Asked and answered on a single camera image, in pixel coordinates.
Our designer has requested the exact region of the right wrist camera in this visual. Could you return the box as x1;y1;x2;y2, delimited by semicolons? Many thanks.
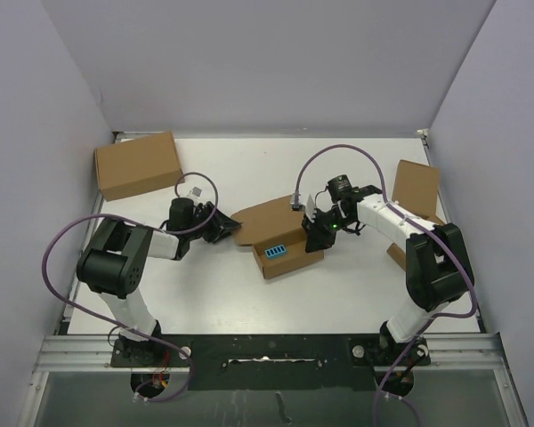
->
290;191;316;222

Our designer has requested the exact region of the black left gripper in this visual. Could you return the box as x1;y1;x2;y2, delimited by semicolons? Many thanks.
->
185;201;239;242

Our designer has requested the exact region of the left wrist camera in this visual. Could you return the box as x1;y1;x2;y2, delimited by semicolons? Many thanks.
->
188;187;202;198

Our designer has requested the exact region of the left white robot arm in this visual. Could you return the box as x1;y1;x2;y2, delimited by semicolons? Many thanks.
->
77;197;241;366

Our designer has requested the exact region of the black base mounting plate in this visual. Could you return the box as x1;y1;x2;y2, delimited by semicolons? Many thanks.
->
110;334;431;397

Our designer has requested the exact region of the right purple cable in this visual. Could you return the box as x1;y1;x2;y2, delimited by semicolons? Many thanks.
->
295;142;480;427

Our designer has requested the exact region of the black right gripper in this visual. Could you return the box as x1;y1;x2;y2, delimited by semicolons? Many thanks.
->
301;207;353;253

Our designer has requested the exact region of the blue plastic rack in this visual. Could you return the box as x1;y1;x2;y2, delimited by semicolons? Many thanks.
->
263;245;287;260

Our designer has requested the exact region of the aluminium table frame rail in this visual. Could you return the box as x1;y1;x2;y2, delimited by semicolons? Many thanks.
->
19;131;529;426

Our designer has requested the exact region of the cardboard box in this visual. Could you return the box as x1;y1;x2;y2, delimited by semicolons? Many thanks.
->
94;131;184;201
386;215;445;270
391;160;441;219
231;195;324;279

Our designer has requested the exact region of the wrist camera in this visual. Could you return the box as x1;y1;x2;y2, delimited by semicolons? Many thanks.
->
290;191;316;222
188;187;202;198

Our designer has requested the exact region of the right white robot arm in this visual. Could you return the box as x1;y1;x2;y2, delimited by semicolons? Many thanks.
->
293;175;473;364

